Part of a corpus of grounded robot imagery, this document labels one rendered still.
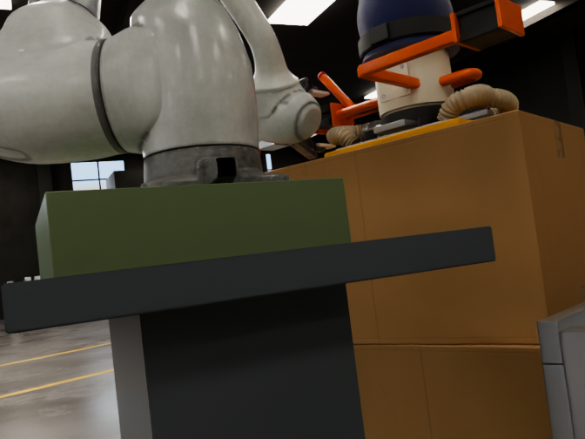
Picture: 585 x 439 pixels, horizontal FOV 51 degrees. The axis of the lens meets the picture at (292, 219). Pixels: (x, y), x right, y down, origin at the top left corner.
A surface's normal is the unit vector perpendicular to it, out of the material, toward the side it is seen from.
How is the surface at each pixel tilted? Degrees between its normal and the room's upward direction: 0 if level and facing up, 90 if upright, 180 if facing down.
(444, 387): 90
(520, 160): 90
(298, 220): 90
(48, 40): 63
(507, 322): 90
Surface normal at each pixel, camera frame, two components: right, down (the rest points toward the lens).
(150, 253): 0.41, -0.11
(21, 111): -0.07, 0.27
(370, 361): -0.68, 0.04
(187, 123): 0.00, 0.04
